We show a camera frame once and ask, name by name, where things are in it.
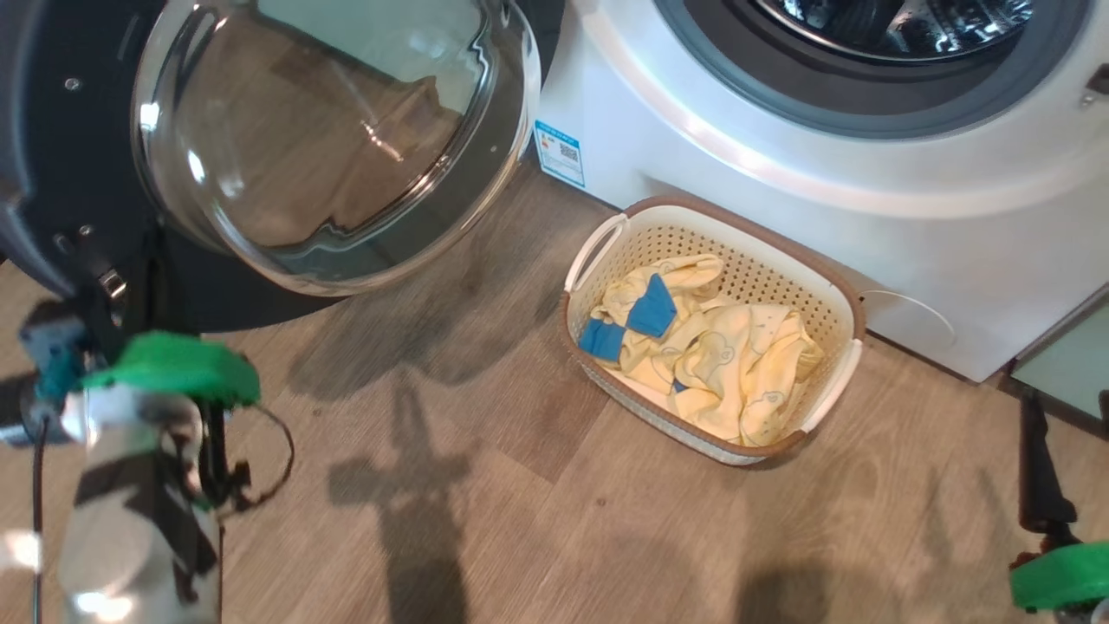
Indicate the yellow garment bear print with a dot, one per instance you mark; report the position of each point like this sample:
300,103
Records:
754,364

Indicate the cream perforated laundry basket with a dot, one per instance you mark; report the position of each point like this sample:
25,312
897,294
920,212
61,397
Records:
832,303

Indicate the blue energy label sticker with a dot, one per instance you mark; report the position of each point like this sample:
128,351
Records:
560,153

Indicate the metal door latch hook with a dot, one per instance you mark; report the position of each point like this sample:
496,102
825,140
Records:
112,282

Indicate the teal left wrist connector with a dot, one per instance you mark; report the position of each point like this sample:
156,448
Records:
54,368

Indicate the white front-load washing machine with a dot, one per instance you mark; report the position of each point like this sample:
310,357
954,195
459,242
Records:
780,208

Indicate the round black glass washer door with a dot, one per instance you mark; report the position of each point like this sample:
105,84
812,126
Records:
69,156

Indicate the grey cabinet edge strip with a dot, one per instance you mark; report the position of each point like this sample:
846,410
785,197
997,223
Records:
1061,325

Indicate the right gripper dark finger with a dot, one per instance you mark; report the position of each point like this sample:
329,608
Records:
1044,477

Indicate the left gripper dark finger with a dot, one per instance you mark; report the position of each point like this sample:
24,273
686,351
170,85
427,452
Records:
104,334
162,295

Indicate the pale green wide cabinet door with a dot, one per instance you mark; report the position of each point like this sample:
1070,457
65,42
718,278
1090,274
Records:
1066,364

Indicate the round white drain filter cover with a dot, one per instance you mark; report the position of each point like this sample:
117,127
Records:
918,316

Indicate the stainless steel washing machine drum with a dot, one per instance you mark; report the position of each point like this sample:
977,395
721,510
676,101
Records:
892,26

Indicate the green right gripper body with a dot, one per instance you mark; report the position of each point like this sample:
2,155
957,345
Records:
1066,576

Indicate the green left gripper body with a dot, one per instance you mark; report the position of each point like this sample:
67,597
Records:
182,368

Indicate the yellow garment large blue patches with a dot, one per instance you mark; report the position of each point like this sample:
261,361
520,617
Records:
641,338

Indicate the black door lock slot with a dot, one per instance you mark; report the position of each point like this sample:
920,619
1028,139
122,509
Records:
1096,82

